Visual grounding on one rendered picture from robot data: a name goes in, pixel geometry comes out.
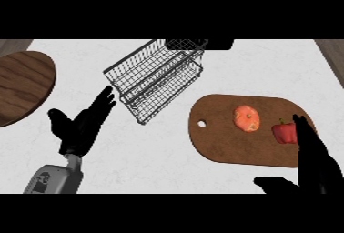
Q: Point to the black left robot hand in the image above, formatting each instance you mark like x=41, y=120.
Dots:
x=83, y=127

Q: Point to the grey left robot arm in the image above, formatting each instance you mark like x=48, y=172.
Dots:
x=57, y=179

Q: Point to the red bell pepper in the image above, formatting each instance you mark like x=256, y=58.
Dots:
x=286, y=132

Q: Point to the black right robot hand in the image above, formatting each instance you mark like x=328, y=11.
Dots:
x=317, y=164

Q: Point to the orange round fruit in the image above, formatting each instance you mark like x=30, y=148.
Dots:
x=247, y=118

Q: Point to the round dark wooden board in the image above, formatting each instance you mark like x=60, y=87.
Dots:
x=23, y=86

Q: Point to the brown oval cutting board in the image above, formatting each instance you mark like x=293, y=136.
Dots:
x=237, y=136

